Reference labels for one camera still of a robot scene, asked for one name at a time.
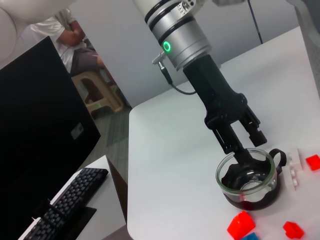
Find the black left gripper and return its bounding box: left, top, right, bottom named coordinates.
left=181, top=54, right=268, bottom=167

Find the glass teacup black sleeve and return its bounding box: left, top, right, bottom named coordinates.
left=215, top=147, right=288, bottom=211

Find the grey perforated storage bin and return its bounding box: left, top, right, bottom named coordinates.
left=286, top=0, right=320, bottom=96

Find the white toy brick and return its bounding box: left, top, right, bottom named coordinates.
left=286, top=147, right=308, bottom=173
left=287, top=169, right=301, bottom=192

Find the small red cube brick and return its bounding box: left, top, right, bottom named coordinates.
left=304, top=154, right=320, bottom=173
left=282, top=220, right=305, bottom=239

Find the bright red rectangular brick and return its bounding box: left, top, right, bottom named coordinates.
left=226, top=210, right=256, bottom=240

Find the blue square brick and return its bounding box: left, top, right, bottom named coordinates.
left=239, top=231, right=261, bottom=240

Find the beige plastic stool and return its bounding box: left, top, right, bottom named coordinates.
left=71, top=69, right=125, bottom=120

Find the black keyboard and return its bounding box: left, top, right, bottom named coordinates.
left=18, top=167, right=110, bottom=240

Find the black computer monitor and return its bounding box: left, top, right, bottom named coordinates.
left=0, top=35, right=102, bottom=240

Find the seated person white shirt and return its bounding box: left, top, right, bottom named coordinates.
left=31, top=8, right=106, bottom=77

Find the black left camera cable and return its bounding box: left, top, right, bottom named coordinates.
left=246, top=0, right=264, bottom=45

